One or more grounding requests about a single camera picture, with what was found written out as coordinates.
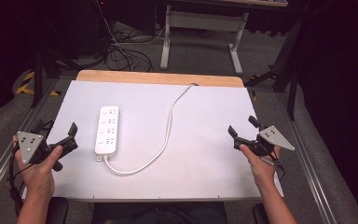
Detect yellow black floor tape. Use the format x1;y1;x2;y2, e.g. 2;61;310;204
15;70;62;97

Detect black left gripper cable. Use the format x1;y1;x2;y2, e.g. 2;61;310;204
7;145;34;217

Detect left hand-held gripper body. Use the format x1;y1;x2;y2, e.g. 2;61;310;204
16;131;79;173

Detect aluminium floor rail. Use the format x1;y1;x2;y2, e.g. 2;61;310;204
276;91;338;224
0;77;60;203

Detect white power strip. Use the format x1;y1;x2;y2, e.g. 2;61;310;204
94;105;120;158

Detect white metal desk frame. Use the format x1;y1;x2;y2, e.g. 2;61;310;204
159;3;250;76

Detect tangle of black floor cables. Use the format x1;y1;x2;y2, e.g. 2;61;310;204
96;0;166;73

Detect black metal stand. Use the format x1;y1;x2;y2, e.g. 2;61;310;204
31;46;83;109
243;12;307;121

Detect white power strip cable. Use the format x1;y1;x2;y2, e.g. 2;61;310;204
96;82;200;176

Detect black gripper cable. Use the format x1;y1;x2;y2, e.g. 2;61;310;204
259;150;287;182
7;145;34;217

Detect person's right hand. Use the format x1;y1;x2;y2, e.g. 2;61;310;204
239;144;282;189

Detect person's left hand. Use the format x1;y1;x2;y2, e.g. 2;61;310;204
12;134;64;201

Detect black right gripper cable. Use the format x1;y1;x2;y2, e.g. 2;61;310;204
259;150;287;182

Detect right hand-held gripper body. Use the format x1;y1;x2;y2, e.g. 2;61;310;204
233;125;296;158

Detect black chair armrest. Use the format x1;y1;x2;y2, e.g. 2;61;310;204
252;203;270;224
45;196;70;224

